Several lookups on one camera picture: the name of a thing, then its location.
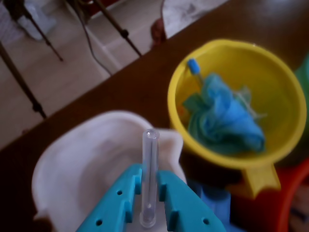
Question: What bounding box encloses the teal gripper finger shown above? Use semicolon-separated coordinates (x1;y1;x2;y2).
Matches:
76;163;143;232
157;170;227;232

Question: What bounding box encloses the clear plastic tube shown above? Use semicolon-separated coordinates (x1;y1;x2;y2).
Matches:
139;128;161;229

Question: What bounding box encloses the blue plastic bin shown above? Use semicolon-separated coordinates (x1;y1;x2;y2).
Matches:
187;178;233;232

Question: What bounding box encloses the red plastic bin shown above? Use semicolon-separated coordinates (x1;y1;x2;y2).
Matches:
229;158;309;232

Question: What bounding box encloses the green plastic bin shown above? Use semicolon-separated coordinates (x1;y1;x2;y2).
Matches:
295;53;309;98

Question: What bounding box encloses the white plastic bowl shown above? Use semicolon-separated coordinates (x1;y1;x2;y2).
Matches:
31;110;188;232

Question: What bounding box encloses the blue crumpled cloth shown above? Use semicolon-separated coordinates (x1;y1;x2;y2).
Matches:
182;72;267;153

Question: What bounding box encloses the blue capped sample tube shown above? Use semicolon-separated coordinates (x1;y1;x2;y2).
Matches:
186;58;206;88

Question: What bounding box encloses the yellow plastic bowl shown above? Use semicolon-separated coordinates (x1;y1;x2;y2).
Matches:
167;39;308;200

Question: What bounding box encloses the dark tripod leg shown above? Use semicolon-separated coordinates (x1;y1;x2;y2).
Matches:
7;0;64;62
0;41;48;119
93;0;143;57

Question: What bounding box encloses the white marbled sheet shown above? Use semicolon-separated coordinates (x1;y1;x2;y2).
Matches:
160;0;230;39

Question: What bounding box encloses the white plastic bag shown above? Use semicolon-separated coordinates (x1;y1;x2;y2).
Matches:
16;0;58;41

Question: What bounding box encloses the thin dark cable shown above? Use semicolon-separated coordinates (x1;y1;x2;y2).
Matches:
64;0;113;76

